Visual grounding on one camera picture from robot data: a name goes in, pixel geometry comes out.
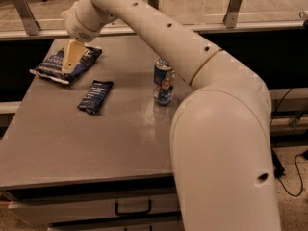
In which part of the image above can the lower grey drawer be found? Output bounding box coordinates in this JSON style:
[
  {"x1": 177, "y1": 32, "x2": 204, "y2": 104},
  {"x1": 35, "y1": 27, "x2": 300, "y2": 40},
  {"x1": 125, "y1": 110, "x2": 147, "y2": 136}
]
[{"x1": 47, "y1": 220, "x2": 185, "y2": 231}]

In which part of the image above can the upper grey drawer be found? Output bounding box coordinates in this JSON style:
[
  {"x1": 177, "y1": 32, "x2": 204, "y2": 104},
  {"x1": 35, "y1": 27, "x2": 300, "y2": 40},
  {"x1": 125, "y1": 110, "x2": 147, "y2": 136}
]
[{"x1": 9, "y1": 193, "x2": 179, "y2": 224}]

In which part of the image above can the grey drawer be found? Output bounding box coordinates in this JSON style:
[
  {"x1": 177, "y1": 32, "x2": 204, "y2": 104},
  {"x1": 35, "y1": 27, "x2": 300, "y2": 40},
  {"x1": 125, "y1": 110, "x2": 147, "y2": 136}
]
[
  {"x1": 9, "y1": 193, "x2": 179, "y2": 224},
  {"x1": 47, "y1": 220, "x2": 185, "y2": 231}
]

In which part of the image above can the right metal railing bracket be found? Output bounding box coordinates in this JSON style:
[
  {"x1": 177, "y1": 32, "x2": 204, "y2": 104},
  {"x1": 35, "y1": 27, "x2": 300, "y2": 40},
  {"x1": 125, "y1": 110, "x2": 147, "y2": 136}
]
[{"x1": 223, "y1": 0, "x2": 243, "y2": 28}]

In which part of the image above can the small dark blue snack bag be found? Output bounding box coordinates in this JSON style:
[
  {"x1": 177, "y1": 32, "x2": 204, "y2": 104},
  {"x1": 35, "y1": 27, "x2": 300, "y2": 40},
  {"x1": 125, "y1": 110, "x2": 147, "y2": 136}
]
[{"x1": 77, "y1": 80, "x2": 114, "y2": 115}]

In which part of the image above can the blue energy drink can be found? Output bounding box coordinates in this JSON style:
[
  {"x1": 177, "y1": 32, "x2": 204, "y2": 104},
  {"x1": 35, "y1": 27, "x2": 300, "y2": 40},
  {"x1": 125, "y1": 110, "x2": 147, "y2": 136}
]
[{"x1": 153, "y1": 58, "x2": 175, "y2": 106}]

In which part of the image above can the large blue chip bag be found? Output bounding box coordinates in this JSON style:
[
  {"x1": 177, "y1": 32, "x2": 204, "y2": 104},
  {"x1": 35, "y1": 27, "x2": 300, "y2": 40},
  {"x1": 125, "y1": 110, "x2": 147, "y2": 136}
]
[{"x1": 30, "y1": 47, "x2": 102, "y2": 85}]

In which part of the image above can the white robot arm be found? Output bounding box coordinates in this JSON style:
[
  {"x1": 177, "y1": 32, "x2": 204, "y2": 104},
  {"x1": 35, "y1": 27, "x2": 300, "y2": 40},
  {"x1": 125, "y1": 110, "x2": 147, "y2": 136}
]
[{"x1": 65, "y1": 0, "x2": 281, "y2": 231}]

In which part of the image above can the black floor cable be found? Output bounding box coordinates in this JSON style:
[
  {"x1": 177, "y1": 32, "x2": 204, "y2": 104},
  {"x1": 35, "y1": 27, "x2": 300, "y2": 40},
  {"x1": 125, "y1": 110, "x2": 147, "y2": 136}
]
[{"x1": 275, "y1": 152, "x2": 308, "y2": 198}]

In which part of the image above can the black metal stand leg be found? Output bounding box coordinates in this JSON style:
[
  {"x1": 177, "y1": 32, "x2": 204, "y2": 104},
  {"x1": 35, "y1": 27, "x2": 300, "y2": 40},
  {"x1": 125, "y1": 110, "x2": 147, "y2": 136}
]
[{"x1": 271, "y1": 150, "x2": 285, "y2": 178}]

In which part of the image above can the black drawer handle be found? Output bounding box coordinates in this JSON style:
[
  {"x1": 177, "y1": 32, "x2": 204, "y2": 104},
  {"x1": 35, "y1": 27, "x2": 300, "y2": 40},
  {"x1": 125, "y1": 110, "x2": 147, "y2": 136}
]
[{"x1": 115, "y1": 200, "x2": 152, "y2": 217}]

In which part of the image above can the left metal railing bracket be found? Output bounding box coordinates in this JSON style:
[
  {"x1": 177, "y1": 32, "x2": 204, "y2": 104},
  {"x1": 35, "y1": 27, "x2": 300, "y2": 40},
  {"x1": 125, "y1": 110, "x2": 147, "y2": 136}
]
[{"x1": 12, "y1": 0, "x2": 40, "y2": 36}]

